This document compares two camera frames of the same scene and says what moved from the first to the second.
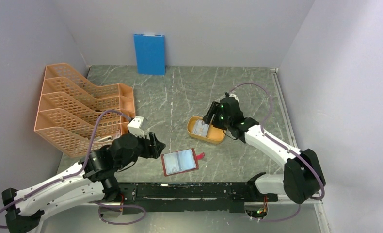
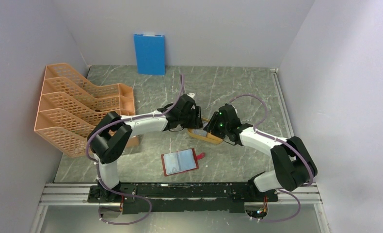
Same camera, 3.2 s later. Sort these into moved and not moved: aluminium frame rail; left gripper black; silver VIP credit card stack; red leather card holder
Moved: left gripper black
Not moved: silver VIP credit card stack; red leather card holder; aluminium frame rail
